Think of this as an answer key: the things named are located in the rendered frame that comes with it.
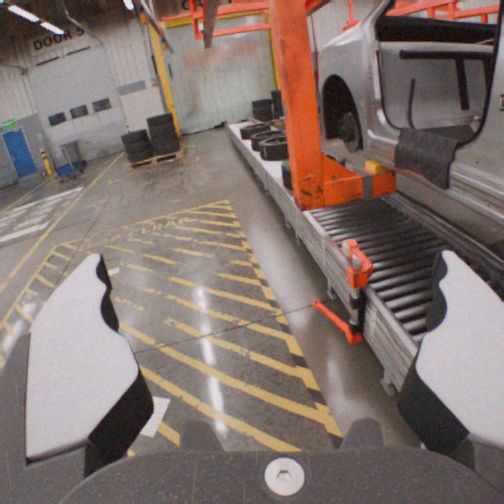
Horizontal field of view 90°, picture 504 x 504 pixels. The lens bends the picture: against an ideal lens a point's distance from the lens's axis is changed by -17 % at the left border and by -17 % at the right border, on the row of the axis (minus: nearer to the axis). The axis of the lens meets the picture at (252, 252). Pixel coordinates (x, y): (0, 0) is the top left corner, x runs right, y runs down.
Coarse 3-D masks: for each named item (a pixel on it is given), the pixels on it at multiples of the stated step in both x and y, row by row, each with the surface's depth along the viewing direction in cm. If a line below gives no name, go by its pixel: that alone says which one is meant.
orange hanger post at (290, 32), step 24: (288, 0) 128; (288, 24) 135; (288, 48) 141; (288, 72) 147; (312, 72) 148; (288, 96) 153; (312, 96) 155; (288, 120) 165; (312, 120) 161; (288, 144) 179; (312, 144) 168; (312, 168) 175; (312, 192) 182
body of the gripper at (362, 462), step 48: (192, 432) 5; (96, 480) 4; (144, 480) 4; (192, 480) 4; (240, 480) 4; (288, 480) 4; (336, 480) 4; (384, 480) 4; (432, 480) 4; (480, 480) 3
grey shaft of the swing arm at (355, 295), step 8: (360, 264) 126; (352, 288) 135; (360, 288) 134; (352, 296) 137; (360, 296) 135; (352, 304) 138; (360, 304) 137; (352, 312) 142; (360, 312) 142; (352, 320) 144; (360, 320) 144; (352, 328) 145; (360, 328) 145
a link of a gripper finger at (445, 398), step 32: (448, 256) 10; (448, 288) 8; (480, 288) 8; (448, 320) 7; (480, 320) 7; (416, 352) 7; (448, 352) 6; (480, 352) 6; (416, 384) 6; (448, 384) 5; (480, 384) 5; (416, 416) 6; (448, 416) 5; (480, 416) 5; (448, 448) 5
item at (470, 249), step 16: (400, 192) 224; (400, 208) 225; (416, 208) 208; (432, 224) 189; (448, 224) 171; (448, 240) 176; (464, 240) 163; (480, 240) 150; (480, 256) 149; (496, 256) 140; (496, 272) 139
